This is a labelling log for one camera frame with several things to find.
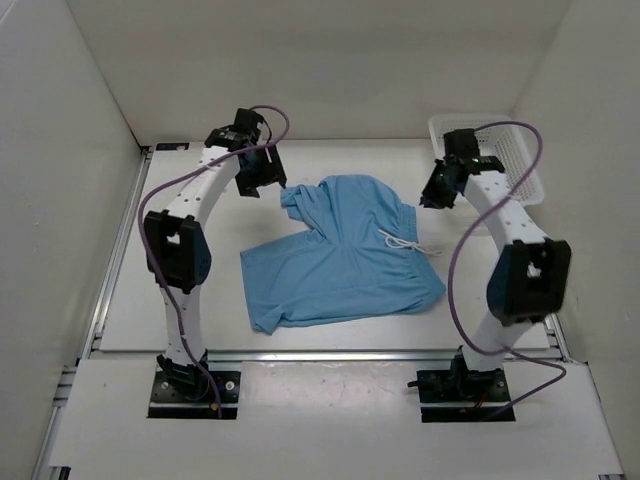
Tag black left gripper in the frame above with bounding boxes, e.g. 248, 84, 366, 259
235, 142, 286, 199

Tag light blue shorts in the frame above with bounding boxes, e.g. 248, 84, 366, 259
240, 175, 446, 334

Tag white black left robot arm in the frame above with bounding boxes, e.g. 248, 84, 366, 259
137, 105, 287, 408

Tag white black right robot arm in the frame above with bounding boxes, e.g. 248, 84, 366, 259
420, 128, 572, 401

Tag white plastic mesh basket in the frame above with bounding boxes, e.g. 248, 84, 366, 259
428, 113, 545, 235

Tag dark label sticker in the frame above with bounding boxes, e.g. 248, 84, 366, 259
155, 142, 190, 151

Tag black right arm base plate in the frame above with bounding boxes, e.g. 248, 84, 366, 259
407, 359, 516, 423

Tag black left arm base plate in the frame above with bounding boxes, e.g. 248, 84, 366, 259
147, 364, 241, 420

